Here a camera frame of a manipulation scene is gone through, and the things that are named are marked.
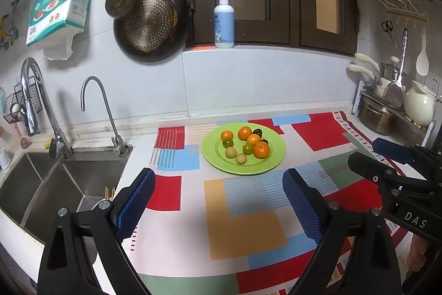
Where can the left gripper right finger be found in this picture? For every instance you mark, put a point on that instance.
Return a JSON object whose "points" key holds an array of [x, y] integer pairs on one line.
{"points": [[372, 266]]}

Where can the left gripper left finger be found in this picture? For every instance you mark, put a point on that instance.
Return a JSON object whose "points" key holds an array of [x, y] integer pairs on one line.
{"points": [[65, 266]]}

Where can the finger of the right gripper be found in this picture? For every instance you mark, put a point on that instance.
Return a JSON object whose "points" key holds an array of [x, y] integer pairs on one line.
{"points": [[369, 167], [393, 150]]}

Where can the large orange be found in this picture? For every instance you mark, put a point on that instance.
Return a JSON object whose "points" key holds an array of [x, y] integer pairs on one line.
{"points": [[244, 133], [261, 150]]}

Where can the small orange tomato front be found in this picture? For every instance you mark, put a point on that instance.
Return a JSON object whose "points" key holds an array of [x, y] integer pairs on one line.
{"points": [[253, 139]]}

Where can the small orange tomato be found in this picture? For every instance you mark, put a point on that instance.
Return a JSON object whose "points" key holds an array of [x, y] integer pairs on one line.
{"points": [[226, 135], [253, 139]]}

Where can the green tomato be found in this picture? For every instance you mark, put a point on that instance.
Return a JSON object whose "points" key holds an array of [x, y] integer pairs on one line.
{"points": [[228, 143], [247, 149]]}

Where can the person's hand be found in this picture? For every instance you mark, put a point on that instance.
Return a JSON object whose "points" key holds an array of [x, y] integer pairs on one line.
{"points": [[416, 257]]}

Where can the white dish rack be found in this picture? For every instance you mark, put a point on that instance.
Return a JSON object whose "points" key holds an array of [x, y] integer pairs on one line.
{"points": [[405, 129]]}

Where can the cream ceramic teapot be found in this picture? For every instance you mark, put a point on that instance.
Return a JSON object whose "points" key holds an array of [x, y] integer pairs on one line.
{"points": [[419, 104]]}

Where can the steel stock pot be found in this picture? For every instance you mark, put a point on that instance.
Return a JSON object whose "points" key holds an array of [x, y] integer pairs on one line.
{"points": [[376, 117]]}

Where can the metal spatula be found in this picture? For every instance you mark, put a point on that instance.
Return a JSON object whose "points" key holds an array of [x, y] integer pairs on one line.
{"points": [[395, 91]]}

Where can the stainless steel sink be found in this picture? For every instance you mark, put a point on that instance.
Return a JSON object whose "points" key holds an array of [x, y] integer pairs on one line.
{"points": [[37, 186]]}

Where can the white rice paddle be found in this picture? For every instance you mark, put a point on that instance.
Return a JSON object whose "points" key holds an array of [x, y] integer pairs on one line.
{"points": [[422, 63]]}

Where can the colourful patterned table mat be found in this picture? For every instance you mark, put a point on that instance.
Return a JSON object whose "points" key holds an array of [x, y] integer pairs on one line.
{"points": [[205, 231]]}

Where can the green plate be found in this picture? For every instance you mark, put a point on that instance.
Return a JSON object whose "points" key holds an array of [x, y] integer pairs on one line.
{"points": [[214, 152]]}

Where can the blue white pump bottle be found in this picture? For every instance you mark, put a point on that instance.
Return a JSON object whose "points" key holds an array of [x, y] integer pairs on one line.
{"points": [[224, 25]]}

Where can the black frying pan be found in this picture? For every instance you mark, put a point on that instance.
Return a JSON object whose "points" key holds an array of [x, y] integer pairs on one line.
{"points": [[157, 30]]}

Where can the teal white tissue box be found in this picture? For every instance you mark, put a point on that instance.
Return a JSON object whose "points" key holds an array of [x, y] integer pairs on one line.
{"points": [[51, 21]]}

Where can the cream pan handle lower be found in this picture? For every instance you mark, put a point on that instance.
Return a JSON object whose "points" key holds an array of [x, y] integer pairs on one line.
{"points": [[359, 69]]}

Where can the cream pan handle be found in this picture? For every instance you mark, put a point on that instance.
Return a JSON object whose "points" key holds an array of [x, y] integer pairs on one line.
{"points": [[359, 69], [365, 58]]}

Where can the cream pan handle upper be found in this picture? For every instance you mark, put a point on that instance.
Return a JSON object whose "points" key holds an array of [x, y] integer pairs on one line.
{"points": [[365, 58]]}

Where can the black scissors on wall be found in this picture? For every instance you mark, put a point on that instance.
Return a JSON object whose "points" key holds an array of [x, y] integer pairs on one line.
{"points": [[387, 27]]}

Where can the wire sponge basket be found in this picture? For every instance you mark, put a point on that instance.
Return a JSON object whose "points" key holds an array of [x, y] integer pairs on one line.
{"points": [[14, 105]]}

